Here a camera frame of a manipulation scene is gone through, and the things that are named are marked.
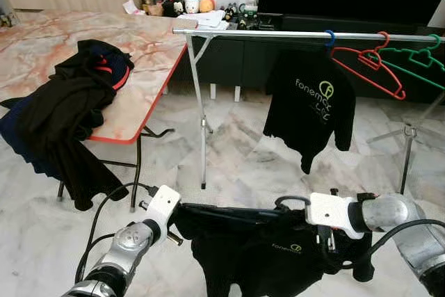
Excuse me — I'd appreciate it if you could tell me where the black shirt with green logo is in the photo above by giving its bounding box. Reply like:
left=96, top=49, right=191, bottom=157
left=170, top=202, right=374, bottom=297
left=263, top=47, right=357, bottom=175

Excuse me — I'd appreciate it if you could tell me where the black garment with red trim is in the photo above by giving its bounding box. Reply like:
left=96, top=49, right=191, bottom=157
left=17, top=38, right=133, bottom=212

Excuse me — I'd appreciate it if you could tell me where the red plastic hanger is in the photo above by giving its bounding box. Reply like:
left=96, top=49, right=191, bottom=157
left=330, top=31, right=408, bottom=101

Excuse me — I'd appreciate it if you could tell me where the blue plastic hanger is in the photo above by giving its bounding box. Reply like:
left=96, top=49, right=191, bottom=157
left=323, top=30, right=337, bottom=50

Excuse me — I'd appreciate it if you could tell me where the green plastic hanger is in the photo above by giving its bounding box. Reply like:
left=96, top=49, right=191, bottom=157
left=379, top=34, right=445, bottom=91

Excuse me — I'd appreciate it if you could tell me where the white paper stack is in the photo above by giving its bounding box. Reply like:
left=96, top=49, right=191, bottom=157
left=182, top=9, right=229, bottom=31

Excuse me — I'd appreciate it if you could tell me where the jar with red lid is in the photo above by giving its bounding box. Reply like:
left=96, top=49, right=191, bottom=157
left=144, top=0, right=163, bottom=17

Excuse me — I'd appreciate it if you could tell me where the marble pattern folding table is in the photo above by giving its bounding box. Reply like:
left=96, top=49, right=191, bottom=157
left=0, top=10, right=188, bottom=213

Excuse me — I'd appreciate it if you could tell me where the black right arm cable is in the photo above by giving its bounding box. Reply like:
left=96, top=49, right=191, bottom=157
left=351, top=218, right=445, bottom=282

